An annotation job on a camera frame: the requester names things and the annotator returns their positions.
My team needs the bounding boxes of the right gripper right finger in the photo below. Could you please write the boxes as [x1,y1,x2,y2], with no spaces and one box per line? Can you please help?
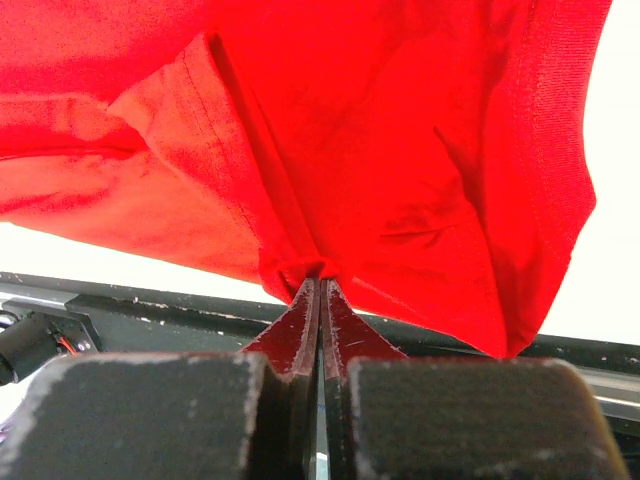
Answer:
[321,281,629,479]

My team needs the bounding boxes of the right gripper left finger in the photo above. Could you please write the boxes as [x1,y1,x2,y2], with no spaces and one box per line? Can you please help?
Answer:
[1,279,320,479]

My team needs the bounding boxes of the red t shirt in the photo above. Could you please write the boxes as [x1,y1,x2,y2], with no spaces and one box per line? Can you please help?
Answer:
[1,1,610,359]

